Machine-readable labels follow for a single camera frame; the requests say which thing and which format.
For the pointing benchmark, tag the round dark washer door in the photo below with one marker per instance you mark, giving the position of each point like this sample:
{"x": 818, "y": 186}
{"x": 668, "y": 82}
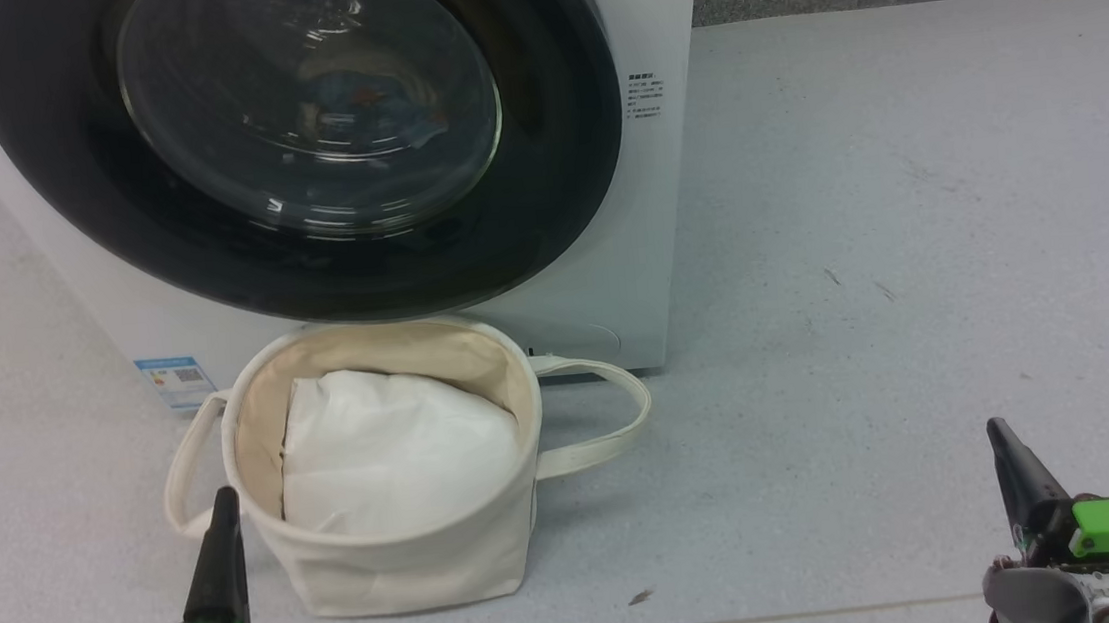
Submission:
{"x": 48, "y": 145}

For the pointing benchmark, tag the light blue printed garment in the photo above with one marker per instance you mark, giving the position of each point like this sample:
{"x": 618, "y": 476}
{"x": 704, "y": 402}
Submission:
{"x": 418, "y": 128}

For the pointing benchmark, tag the white front-load washing machine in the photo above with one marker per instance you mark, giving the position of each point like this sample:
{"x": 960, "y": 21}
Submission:
{"x": 669, "y": 241}

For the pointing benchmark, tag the cream canvas laundry basket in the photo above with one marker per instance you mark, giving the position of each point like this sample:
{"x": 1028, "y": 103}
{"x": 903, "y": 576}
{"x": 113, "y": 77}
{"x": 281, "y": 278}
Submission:
{"x": 406, "y": 565}

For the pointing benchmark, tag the blue energy label sticker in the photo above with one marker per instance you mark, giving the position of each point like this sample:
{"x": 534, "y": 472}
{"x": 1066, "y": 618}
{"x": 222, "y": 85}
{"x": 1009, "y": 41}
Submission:
{"x": 175, "y": 383}

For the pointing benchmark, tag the white pillow filler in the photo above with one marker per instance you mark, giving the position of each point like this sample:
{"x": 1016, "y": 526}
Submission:
{"x": 396, "y": 446}

